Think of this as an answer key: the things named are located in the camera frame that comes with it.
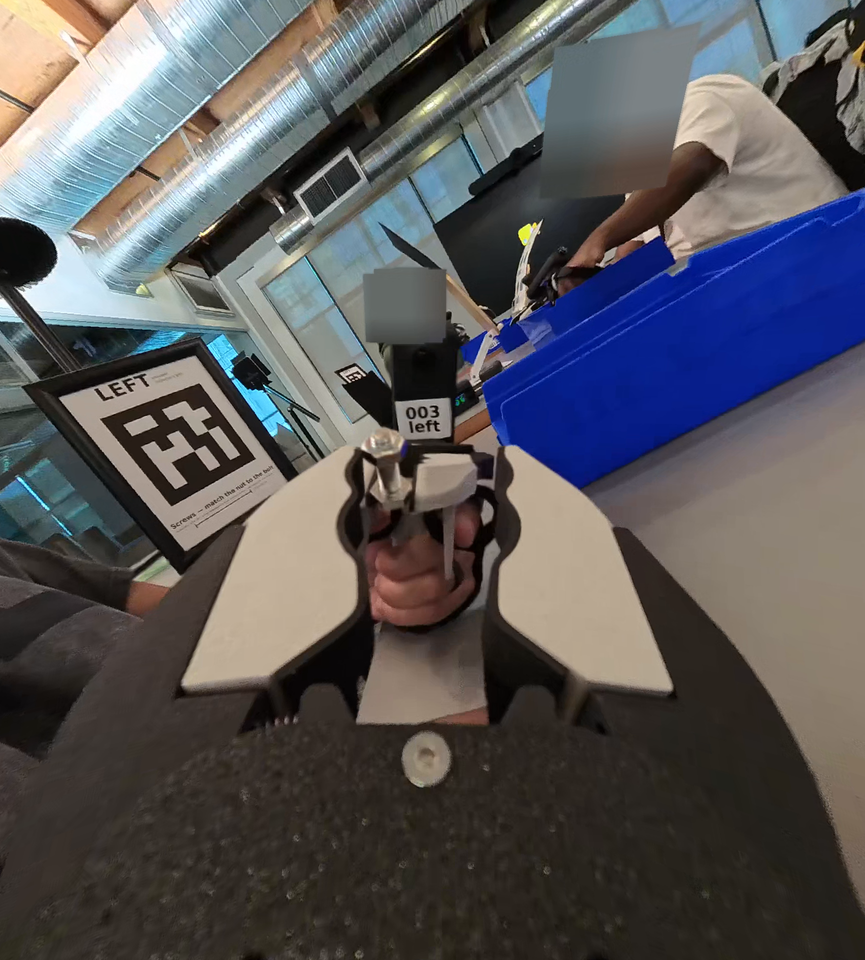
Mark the black jacket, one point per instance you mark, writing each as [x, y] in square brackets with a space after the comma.
[815, 97]

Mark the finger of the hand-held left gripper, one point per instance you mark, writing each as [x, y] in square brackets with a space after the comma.
[444, 484]

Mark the black framed marker poster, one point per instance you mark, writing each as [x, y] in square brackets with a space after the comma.
[177, 450]

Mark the black charger with green lights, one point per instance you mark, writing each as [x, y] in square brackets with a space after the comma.
[470, 397]

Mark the black round disc stand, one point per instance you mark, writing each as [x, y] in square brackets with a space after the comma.
[1, 251]

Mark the person's left hand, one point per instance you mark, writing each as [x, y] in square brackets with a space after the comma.
[410, 585]

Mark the person's left forearm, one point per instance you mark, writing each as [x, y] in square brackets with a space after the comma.
[151, 600]

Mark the small silver air duct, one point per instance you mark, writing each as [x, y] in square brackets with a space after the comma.
[440, 127]

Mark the large smooth shank steel bolt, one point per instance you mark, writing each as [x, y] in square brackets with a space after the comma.
[387, 472]

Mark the white air vent grille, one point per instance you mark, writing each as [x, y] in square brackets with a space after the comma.
[331, 186]

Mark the small marker sign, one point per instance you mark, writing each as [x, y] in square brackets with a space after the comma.
[350, 375]

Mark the black tripod stand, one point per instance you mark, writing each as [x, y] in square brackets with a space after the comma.
[275, 397]

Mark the black board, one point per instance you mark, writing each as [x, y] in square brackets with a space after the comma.
[369, 401]

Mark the grey desk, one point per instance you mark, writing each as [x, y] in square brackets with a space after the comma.
[777, 525]

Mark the small wooden document stand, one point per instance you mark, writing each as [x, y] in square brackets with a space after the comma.
[526, 262]
[470, 307]

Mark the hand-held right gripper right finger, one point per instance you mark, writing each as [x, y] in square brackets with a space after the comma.
[575, 592]

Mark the black video bar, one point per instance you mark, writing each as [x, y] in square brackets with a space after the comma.
[507, 176]

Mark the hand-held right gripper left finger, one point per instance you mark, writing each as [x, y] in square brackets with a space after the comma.
[290, 592]

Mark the black display screen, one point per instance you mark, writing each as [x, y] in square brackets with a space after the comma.
[492, 240]

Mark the large silver air duct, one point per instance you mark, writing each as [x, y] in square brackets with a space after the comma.
[140, 97]
[215, 195]

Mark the blue plastic bin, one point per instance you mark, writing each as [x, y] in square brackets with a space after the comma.
[605, 292]
[702, 360]
[492, 345]

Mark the silver hex bolt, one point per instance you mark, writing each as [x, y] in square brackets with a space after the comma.
[391, 495]

